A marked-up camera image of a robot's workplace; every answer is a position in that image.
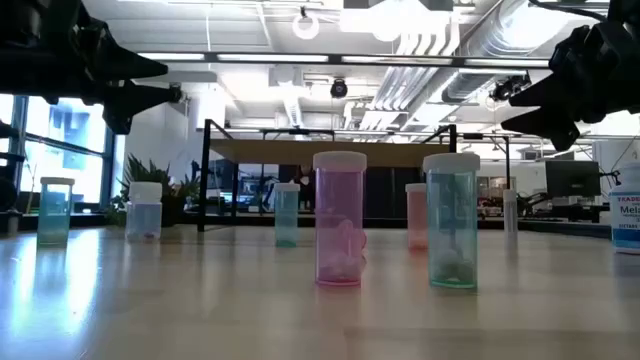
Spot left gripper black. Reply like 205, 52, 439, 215
0, 0, 172, 135

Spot pink translucent pill bottle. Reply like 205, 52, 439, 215
312, 150, 368, 288

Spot slim white tube bottle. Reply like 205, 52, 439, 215
502, 188, 519, 234

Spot potted green plant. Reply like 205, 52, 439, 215
107, 153, 201, 229

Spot green pill bottle with tablets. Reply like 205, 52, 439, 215
422, 152, 481, 290

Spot white ring lamp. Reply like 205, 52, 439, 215
291, 12, 321, 41

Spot person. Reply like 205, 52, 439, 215
292, 164, 317, 211

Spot long ceiling light bar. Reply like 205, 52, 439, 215
134, 49, 554, 70

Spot black computer monitor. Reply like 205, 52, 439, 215
544, 159, 602, 199

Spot silver ventilation duct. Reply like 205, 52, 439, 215
439, 0, 566, 104

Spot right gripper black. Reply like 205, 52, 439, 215
501, 0, 640, 153

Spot wooden shelf with black legs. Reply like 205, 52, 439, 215
197, 118, 459, 234

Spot large white labelled bottle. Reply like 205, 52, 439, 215
608, 162, 640, 255

